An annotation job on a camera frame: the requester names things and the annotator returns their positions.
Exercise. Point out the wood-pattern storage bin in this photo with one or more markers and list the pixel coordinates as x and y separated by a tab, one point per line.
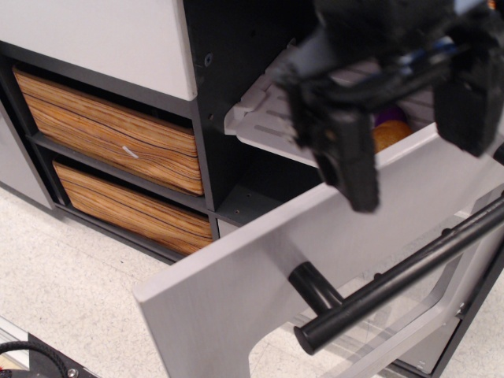
170	226
148	147

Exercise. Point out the toy chicken drumstick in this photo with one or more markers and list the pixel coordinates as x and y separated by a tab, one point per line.
389	133

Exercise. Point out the black oven door handle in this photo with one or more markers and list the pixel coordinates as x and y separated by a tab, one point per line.
378	287

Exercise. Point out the grey toy oven door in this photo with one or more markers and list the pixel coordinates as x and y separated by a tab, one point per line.
206	312

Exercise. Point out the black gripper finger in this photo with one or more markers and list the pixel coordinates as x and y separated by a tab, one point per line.
344	150
466	107

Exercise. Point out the lower wood-pattern storage bin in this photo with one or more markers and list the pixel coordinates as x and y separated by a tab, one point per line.
170	226

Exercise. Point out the grey lower oven drawer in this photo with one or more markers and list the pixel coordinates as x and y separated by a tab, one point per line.
424	356

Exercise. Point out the grey oven rack shelf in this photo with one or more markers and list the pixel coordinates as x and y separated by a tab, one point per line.
261	118

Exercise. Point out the upper wood-pattern storage bin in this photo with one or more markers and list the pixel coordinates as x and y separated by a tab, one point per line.
148	147

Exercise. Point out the purple toy eggplant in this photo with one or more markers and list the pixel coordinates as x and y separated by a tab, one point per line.
390	113

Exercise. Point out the dark grey toy kitchen cabinet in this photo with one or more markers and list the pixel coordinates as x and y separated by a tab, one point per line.
189	63

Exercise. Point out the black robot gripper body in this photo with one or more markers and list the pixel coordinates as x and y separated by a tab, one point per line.
416	44

